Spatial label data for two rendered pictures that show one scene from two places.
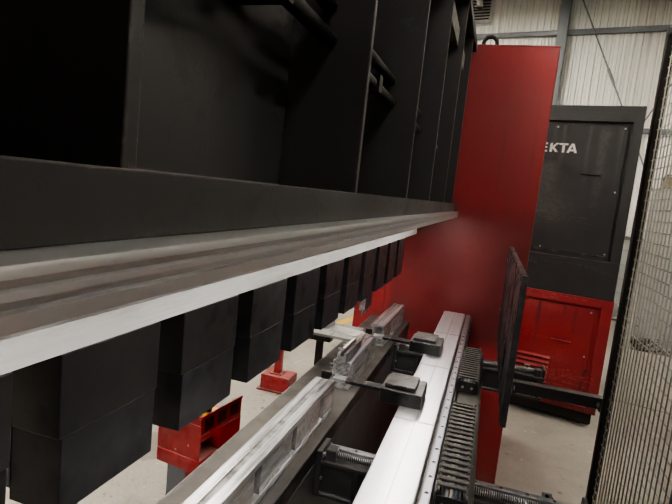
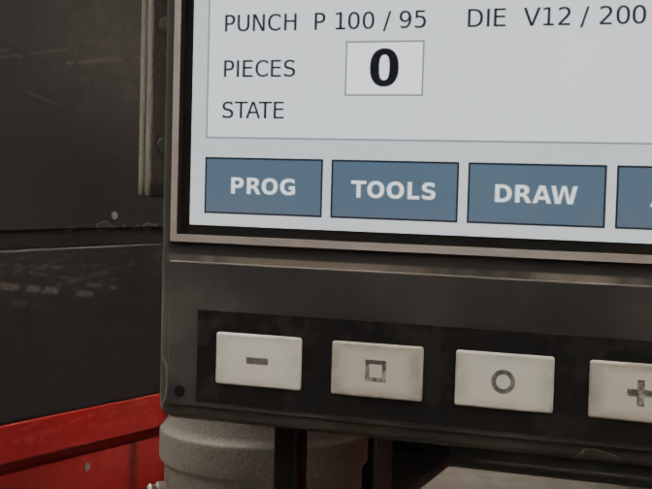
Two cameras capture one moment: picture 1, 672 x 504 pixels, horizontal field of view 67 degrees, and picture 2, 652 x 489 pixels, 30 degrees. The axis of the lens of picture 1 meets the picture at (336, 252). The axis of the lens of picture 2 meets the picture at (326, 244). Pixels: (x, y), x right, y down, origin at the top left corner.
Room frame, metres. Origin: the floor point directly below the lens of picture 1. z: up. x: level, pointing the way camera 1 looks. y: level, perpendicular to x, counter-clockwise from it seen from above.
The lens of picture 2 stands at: (3.30, 0.56, 1.34)
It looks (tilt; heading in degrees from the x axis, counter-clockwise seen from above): 3 degrees down; 274
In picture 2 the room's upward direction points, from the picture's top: 2 degrees clockwise
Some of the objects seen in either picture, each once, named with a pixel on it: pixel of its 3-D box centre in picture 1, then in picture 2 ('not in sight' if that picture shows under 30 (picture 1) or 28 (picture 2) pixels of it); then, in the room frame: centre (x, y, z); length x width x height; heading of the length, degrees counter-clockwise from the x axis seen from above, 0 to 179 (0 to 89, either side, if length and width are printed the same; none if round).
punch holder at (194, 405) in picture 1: (185, 352); not in sight; (0.74, 0.21, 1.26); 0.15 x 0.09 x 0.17; 164
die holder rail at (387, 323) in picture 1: (388, 322); not in sight; (2.39, -0.28, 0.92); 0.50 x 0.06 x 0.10; 164
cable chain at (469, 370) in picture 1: (470, 366); not in sight; (1.55, -0.45, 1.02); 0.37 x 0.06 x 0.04; 164
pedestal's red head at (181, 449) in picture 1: (200, 426); not in sight; (1.51, 0.36, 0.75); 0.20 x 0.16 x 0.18; 156
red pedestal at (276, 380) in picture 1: (281, 334); not in sight; (3.72, 0.34, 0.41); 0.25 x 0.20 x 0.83; 74
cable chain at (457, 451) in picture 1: (458, 447); not in sight; (1.01, -0.29, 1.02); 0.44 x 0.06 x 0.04; 164
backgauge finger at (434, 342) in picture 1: (406, 339); not in sight; (1.83, -0.29, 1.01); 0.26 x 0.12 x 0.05; 74
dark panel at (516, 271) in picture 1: (507, 313); not in sight; (1.94, -0.68, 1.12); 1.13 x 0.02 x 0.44; 164
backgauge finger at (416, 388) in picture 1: (376, 383); not in sight; (1.35, -0.15, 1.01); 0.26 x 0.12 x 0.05; 74
